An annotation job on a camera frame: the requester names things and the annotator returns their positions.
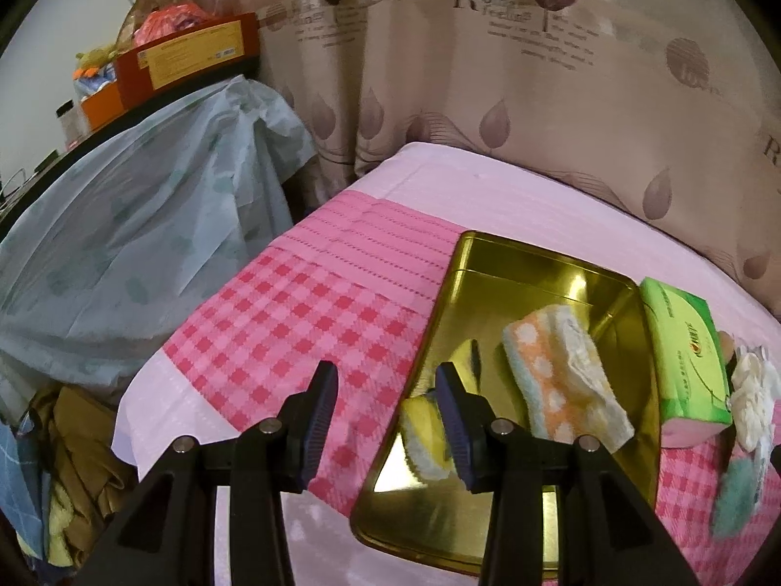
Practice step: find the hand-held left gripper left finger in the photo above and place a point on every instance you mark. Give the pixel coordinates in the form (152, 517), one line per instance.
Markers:
(317, 427)

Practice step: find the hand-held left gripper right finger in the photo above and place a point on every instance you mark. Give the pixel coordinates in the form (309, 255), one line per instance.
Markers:
(456, 433)

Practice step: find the yellow white sponge cloth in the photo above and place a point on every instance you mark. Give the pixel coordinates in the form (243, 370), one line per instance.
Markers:
(421, 430)

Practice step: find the gold metal tray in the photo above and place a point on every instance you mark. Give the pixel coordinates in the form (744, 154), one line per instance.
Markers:
(549, 293)

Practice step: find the orange polka-dot towel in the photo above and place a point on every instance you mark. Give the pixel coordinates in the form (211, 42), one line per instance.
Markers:
(549, 372)

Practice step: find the pink checked bedsheet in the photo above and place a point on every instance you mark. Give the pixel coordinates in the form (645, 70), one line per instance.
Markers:
(305, 293)

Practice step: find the brown cloth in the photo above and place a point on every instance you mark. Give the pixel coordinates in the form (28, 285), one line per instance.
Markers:
(79, 439)

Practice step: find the green tissue pack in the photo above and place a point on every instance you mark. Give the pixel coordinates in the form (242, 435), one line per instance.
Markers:
(683, 342)

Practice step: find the yellow towel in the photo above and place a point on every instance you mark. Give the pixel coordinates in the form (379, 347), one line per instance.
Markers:
(61, 519)

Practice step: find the light blue cover cloth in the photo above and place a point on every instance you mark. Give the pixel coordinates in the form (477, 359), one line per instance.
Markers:
(122, 226)

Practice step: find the beige makeup sponge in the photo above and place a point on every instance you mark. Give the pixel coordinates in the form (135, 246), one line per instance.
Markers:
(726, 345)

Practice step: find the green fluffy puff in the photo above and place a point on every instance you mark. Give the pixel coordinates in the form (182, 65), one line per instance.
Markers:
(735, 494)

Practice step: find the white fluffy bath puff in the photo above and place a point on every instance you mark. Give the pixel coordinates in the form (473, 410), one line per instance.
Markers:
(753, 397)

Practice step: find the blue checked cloth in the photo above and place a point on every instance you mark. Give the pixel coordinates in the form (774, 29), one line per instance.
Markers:
(21, 488)

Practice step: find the orange box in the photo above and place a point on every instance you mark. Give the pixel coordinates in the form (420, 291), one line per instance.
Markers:
(100, 107)

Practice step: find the clear jar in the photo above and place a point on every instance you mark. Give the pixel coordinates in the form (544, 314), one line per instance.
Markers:
(68, 125)

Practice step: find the beige leaf-print curtain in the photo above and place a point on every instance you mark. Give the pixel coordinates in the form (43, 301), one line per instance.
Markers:
(488, 43)

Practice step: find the red cardboard box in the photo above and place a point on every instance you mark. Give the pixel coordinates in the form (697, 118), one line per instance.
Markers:
(183, 55)

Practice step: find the red plastic bag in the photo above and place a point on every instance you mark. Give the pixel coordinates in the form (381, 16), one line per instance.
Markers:
(171, 21)

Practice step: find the yellow plastic bag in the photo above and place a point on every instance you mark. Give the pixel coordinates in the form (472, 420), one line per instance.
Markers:
(94, 56)

